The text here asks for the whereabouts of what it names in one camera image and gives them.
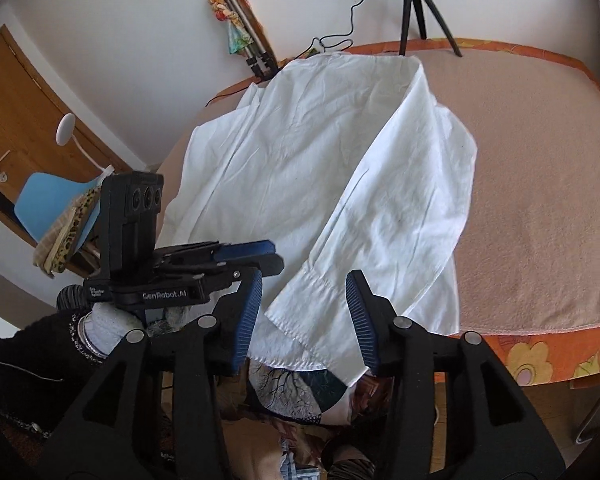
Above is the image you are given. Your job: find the white shirt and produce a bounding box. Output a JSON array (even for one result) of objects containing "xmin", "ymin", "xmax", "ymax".
[{"xmin": 157, "ymin": 52, "xmax": 478, "ymax": 388}]

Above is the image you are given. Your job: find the leopard print cloth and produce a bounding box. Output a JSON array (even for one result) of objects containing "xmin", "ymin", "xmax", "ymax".
[{"xmin": 32, "ymin": 180, "xmax": 105, "ymax": 276}]

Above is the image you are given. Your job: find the blue chair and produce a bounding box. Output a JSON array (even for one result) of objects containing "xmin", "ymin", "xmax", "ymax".
[{"xmin": 14, "ymin": 172, "xmax": 105, "ymax": 256}]

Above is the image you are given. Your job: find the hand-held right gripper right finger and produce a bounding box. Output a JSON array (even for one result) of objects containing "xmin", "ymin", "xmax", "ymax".
[{"xmin": 345, "ymin": 270, "xmax": 567, "ymax": 480}]

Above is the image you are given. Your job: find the metal frame leg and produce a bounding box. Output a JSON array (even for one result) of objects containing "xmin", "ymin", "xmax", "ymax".
[{"xmin": 570, "ymin": 370, "xmax": 600, "ymax": 443}]

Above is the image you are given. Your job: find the black tripod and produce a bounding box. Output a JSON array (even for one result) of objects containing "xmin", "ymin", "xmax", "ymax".
[{"xmin": 392, "ymin": 0, "xmax": 463, "ymax": 58}]

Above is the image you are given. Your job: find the person's left hand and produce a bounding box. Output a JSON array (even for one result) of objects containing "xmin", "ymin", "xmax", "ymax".
[{"xmin": 80, "ymin": 305, "xmax": 148, "ymax": 358}]

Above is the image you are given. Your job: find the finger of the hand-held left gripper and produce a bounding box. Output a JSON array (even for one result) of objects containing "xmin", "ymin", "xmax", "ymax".
[
  {"xmin": 159, "ymin": 254, "xmax": 285, "ymax": 277},
  {"xmin": 155, "ymin": 240, "xmax": 277, "ymax": 264}
]

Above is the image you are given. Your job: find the wooden door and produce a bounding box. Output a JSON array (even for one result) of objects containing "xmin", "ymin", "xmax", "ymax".
[{"xmin": 0, "ymin": 25, "xmax": 130, "ymax": 248}]

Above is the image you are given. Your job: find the person's left forearm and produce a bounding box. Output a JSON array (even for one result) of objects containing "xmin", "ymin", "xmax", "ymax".
[{"xmin": 0, "ymin": 310, "xmax": 110, "ymax": 436}]

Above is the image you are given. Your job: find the person's patterned clothing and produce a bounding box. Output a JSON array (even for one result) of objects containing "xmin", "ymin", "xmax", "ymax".
[{"xmin": 220, "ymin": 355, "xmax": 395, "ymax": 480}]

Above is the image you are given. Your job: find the black cable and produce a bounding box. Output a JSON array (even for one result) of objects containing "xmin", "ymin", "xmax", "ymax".
[{"xmin": 280, "ymin": 0, "xmax": 385, "ymax": 68}]

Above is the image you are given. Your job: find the silver tripod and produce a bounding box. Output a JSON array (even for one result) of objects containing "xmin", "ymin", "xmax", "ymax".
[{"xmin": 222, "ymin": 0, "xmax": 281, "ymax": 81}]

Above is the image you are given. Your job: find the white lamp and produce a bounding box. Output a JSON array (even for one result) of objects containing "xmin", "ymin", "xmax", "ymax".
[{"xmin": 54, "ymin": 112, "xmax": 113, "ymax": 171}]

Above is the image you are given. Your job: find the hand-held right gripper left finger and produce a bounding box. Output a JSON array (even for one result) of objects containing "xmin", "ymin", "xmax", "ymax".
[{"xmin": 37, "ymin": 267, "xmax": 265, "ymax": 480}]

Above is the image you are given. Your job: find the colourful patterned cloth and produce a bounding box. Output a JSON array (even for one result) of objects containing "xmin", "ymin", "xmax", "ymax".
[{"xmin": 205, "ymin": 0, "xmax": 268, "ymax": 56}]

